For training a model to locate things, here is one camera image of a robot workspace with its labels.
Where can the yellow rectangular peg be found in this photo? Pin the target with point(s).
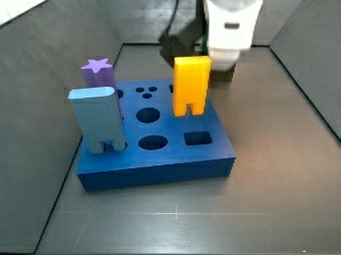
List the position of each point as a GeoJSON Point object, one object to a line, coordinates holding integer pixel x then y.
{"type": "Point", "coordinates": [190, 80]}

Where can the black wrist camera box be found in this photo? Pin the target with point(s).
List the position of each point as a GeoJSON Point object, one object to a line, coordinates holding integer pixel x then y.
{"type": "Point", "coordinates": [178, 45]}

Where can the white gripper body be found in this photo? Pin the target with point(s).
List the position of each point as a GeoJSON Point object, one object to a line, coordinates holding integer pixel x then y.
{"type": "Point", "coordinates": [230, 27]}

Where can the blue shape sorter block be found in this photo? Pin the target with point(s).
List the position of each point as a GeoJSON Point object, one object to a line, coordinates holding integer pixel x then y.
{"type": "Point", "coordinates": [169, 148]}

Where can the green oval cylinder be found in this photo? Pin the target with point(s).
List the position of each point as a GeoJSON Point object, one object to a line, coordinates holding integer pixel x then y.
{"type": "Point", "coordinates": [203, 45]}

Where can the light blue oval peg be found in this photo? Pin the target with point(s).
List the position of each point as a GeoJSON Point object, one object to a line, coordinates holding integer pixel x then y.
{"type": "Point", "coordinates": [96, 110]}

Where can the purple star peg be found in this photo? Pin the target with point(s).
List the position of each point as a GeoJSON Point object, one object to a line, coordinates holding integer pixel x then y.
{"type": "Point", "coordinates": [99, 74]}

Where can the black curved cradle fixture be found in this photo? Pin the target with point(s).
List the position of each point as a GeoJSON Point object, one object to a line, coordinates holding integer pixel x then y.
{"type": "Point", "coordinates": [222, 76]}

